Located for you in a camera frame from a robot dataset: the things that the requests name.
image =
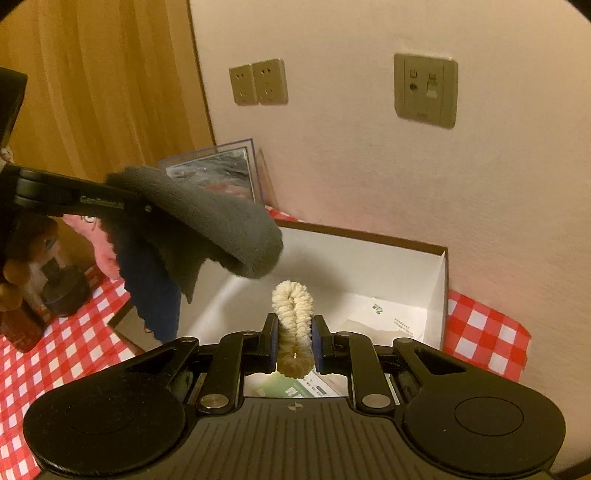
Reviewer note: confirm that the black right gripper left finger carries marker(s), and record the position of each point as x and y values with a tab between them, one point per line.
236	356

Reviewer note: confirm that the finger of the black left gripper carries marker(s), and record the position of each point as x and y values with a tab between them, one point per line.
55	195

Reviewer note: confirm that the glass jar with dark contents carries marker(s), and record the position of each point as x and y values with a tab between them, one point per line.
61	290

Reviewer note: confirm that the left hand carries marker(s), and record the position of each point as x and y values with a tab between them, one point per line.
25	246

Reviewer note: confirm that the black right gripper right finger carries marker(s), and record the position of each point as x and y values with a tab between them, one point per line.
352	355

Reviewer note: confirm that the silver picture frame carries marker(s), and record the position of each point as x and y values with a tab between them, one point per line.
228	168

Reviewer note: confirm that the brown wooden canister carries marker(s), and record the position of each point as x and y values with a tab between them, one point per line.
23	328

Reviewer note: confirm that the double wall socket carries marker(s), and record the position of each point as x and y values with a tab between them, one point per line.
260	83

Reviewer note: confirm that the red white checkered tablecloth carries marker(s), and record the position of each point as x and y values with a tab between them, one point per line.
91	340

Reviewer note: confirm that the green sock package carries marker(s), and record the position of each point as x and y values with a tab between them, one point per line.
313	385

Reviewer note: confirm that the dark grey cloth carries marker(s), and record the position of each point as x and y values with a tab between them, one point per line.
160	252

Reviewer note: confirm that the wall data socket plate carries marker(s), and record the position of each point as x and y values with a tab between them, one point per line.
426	89

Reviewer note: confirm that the pink star plush toy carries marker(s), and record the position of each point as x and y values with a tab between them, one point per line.
90	228

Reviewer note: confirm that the brown cardboard box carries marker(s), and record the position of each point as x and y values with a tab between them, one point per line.
380	286

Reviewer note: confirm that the cream fluffy hair scrunchie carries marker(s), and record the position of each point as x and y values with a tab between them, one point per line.
294	307

